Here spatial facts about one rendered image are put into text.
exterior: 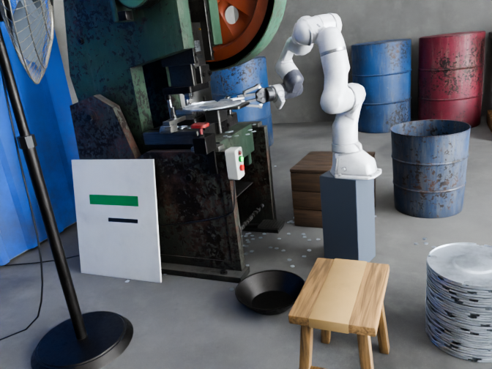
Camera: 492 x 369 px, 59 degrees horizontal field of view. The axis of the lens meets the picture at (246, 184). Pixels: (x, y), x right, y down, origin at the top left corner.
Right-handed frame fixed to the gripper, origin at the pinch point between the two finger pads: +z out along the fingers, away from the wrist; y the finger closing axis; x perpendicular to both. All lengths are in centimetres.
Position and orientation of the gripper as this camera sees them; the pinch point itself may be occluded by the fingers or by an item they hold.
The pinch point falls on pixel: (237, 99)
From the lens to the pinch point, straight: 223.5
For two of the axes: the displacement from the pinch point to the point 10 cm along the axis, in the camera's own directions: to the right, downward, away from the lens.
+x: 4.9, 2.4, -8.4
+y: -1.0, -9.4, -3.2
